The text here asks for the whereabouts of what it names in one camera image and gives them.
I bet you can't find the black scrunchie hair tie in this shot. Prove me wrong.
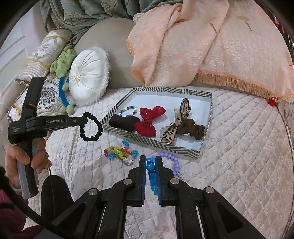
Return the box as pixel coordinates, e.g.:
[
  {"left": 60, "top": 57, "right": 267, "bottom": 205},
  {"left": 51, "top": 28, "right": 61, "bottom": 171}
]
[{"left": 79, "top": 111, "right": 104, "bottom": 142}]

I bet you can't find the multicolour bead bracelet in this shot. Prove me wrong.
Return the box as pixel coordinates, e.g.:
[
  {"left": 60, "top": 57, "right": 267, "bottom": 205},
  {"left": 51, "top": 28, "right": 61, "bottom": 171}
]
[{"left": 117, "top": 105, "right": 138, "bottom": 117}]

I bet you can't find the black bow hair clip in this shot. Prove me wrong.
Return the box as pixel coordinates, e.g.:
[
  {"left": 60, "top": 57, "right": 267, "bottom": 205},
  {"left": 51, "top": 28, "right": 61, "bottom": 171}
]
[{"left": 109, "top": 114, "right": 140, "bottom": 132}]

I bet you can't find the red bow hair clip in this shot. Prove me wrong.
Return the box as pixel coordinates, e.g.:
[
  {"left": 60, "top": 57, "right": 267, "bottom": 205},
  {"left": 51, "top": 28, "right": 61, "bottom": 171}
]
[{"left": 134, "top": 106, "right": 166, "bottom": 137}]

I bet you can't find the blue bead bracelet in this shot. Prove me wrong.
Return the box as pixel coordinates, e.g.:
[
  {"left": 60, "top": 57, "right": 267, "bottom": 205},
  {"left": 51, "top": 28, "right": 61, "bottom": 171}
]
[{"left": 145, "top": 157, "right": 159, "bottom": 196}]

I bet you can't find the leopard print ribbon bow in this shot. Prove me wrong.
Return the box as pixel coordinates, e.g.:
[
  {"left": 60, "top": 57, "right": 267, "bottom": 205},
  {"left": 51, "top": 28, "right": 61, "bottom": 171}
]
[{"left": 161, "top": 98, "right": 191, "bottom": 144}]

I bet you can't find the brown scrunchie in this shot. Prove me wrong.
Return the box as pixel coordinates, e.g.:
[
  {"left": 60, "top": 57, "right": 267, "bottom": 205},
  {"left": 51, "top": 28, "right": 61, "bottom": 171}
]
[{"left": 177, "top": 119, "right": 205, "bottom": 140}]

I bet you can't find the person's left hand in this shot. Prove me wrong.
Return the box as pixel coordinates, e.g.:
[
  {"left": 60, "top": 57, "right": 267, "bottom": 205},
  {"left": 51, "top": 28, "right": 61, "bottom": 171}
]
[{"left": 5, "top": 138, "right": 52, "bottom": 189}]

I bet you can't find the embroidered floral pillow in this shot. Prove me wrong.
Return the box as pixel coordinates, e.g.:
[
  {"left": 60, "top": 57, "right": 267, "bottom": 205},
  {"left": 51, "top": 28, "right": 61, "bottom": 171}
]
[{"left": 7, "top": 76, "right": 67, "bottom": 122}]

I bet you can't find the white round satin cushion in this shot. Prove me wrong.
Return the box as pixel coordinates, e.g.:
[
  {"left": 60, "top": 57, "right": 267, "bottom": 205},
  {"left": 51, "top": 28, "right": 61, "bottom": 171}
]
[{"left": 69, "top": 46, "right": 110, "bottom": 107}]

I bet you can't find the green blue plush toy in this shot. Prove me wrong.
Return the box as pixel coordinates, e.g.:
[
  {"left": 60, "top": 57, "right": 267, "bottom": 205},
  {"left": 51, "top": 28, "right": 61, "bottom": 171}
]
[{"left": 50, "top": 45, "right": 77, "bottom": 115}]

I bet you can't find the quilted beige bedspread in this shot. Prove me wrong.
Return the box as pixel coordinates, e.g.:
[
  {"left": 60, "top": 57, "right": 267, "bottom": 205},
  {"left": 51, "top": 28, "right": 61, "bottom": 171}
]
[{"left": 46, "top": 88, "right": 293, "bottom": 238}]

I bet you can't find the cream bolster pillow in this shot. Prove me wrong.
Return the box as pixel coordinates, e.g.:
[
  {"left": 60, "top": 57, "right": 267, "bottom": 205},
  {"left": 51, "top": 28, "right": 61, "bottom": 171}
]
[{"left": 0, "top": 28, "right": 74, "bottom": 118}]

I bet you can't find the striped black white tray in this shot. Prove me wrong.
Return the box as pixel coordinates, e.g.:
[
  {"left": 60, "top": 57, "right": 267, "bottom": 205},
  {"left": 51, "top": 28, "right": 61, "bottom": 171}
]
[{"left": 102, "top": 87, "right": 212, "bottom": 159}]

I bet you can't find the green damask curtain fabric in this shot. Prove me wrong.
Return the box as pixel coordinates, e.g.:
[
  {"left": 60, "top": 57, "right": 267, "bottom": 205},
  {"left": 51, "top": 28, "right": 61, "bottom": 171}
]
[{"left": 39, "top": 0, "right": 182, "bottom": 45}]

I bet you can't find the peach fringed blanket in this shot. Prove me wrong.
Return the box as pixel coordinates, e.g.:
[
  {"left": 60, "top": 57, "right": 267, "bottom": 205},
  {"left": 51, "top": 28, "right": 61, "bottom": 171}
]
[{"left": 126, "top": 1, "right": 293, "bottom": 101}]

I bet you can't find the neon colourful hair ties cluster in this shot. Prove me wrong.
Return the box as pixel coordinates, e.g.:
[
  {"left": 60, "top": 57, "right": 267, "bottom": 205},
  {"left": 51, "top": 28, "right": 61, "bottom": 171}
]
[{"left": 104, "top": 140, "right": 139, "bottom": 166}]

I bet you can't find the purple bead bracelet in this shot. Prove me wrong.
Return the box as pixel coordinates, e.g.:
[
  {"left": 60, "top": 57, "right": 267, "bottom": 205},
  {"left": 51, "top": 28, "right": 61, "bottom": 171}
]
[{"left": 156, "top": 152, "right": 180, "bottom": 176}]

